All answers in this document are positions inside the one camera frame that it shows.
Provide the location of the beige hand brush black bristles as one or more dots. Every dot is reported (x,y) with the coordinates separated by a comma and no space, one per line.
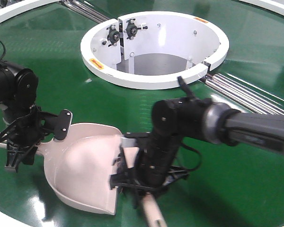
(152,212)

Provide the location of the steel rollers right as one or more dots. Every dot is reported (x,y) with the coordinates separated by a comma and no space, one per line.
(248,97)

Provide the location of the white outer rim left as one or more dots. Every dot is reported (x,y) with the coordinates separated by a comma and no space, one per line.
(21,7)

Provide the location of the orange warning sticker front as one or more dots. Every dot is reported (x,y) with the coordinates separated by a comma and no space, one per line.
(97,64)

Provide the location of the white outer rim right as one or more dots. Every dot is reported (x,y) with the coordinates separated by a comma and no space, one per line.
(276,6)

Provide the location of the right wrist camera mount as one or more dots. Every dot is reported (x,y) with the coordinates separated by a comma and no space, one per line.
(134,139)

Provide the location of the black bearing right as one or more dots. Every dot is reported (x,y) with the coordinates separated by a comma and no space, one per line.
(132,29)

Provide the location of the orange warning sticker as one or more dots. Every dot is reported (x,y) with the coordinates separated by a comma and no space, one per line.
(201,20)
(97,64)

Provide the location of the beige plastic dustpan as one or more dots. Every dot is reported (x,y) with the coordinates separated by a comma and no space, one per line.
(78,169)

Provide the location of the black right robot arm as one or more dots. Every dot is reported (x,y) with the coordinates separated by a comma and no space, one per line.
(213,122)

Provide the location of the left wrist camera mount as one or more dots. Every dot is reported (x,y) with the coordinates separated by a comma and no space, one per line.
(58,125)

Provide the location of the steel rollers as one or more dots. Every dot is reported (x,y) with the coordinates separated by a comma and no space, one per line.
(85,9)
(248,97)

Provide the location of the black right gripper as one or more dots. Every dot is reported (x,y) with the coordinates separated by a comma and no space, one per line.
(152,170)

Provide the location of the orange warning sticker back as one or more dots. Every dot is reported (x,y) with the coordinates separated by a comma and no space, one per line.
(201,20)

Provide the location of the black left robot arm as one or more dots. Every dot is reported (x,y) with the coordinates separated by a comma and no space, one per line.
(18,86)

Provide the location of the black bearing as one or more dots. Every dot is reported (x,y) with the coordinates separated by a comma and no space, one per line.
(113,35)
(132,29)

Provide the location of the steel rollers top left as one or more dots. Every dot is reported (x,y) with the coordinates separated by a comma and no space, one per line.
(85,9)

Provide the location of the white outer rim near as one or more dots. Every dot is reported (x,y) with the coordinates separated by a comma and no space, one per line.
(7,221)

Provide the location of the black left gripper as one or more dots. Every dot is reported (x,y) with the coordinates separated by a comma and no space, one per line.
(25,129)

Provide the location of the black bearing left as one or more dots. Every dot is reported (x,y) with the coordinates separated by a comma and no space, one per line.
(113,35)

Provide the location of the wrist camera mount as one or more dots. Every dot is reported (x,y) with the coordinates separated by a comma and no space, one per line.
(134,139)
(58,125)

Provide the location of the white rim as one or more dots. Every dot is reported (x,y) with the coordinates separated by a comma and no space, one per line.
(7,221)
(21,7)
(276,6)

